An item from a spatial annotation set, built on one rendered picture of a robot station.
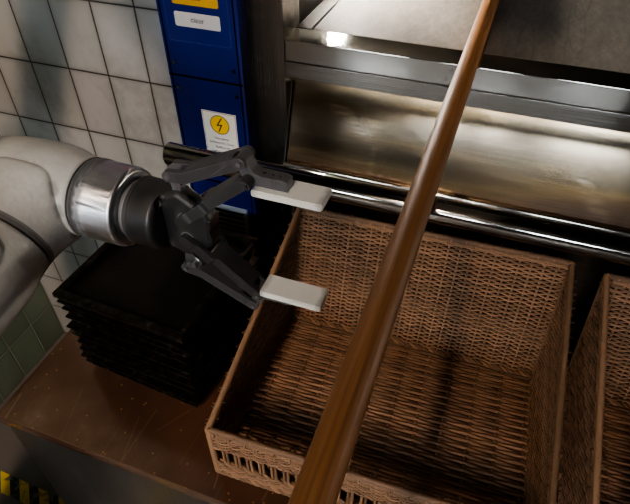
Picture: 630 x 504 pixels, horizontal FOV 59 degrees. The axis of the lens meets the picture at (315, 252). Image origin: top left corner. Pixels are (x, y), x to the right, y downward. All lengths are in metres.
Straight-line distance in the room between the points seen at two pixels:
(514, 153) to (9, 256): 0.79
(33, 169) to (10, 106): 0.90
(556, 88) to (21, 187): 0.76
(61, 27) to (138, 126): 0.24
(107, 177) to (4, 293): 0.15
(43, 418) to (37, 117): 0.69
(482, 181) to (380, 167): 0.19
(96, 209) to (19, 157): 0.11
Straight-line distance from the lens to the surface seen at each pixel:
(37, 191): 0.64
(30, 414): 1.28
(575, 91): 0.98
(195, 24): 1.07
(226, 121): 1.13
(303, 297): 0.60
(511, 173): 1.05
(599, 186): 1.06
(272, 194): 0.51
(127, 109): 1.30
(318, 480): 0.39
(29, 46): 1.40
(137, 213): 0.59
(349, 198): 0.67
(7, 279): 0.61
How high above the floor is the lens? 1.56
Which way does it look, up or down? 43 degrees down
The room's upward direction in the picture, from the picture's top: straight up
